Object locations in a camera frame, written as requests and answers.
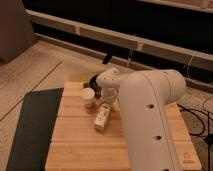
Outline white plastic bottle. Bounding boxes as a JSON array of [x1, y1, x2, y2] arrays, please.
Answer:
[[94, 103, 111, 130]]

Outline black floor cables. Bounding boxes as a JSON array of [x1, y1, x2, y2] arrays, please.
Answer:
[[177, 95, 213, 148]]

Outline dark grey floor mat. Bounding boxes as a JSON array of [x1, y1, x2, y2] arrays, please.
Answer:
[[6, 88, 63, 171]]

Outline brown upholstered furniture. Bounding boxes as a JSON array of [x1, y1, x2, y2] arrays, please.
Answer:
[[0, 0, 37, 63]]

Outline dark ceramic bowl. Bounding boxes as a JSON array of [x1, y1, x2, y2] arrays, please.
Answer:
[[89, 76, 101, 98]]

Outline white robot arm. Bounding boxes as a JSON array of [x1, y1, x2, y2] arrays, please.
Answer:
[[96, 68, 186, 171]]

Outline white window rail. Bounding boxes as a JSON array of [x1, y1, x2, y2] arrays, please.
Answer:
[[26, 10, 213, 71]]

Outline white paper cup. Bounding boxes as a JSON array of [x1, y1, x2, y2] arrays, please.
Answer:
[[80, 88, 95, 107]]

